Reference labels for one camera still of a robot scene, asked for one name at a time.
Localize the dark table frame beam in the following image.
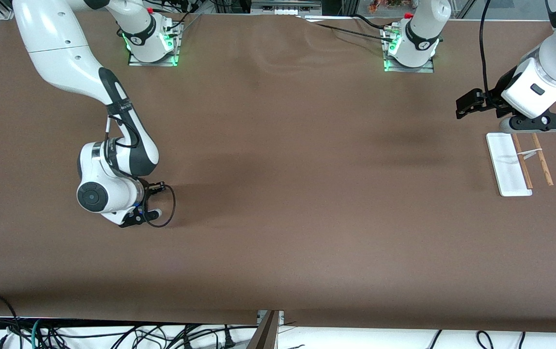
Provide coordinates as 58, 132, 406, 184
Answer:
247, 310, 282, 349

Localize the red orange clutter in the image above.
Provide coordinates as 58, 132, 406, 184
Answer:
369, 0, 404, 13

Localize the grey socket panel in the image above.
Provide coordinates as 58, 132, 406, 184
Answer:
251, 0, 322, 16

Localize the thick black table cable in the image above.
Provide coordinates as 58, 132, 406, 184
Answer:
351, 13, 395, 31

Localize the thin black table cable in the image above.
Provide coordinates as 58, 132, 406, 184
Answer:
302, 19, 396, 43

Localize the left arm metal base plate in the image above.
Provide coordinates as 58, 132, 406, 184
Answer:
384, 27, 435, 73

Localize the white and wood towel rack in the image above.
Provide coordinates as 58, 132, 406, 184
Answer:
485, 132, 555, 197

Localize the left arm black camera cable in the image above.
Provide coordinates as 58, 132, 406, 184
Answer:
479, 0, 494, 97

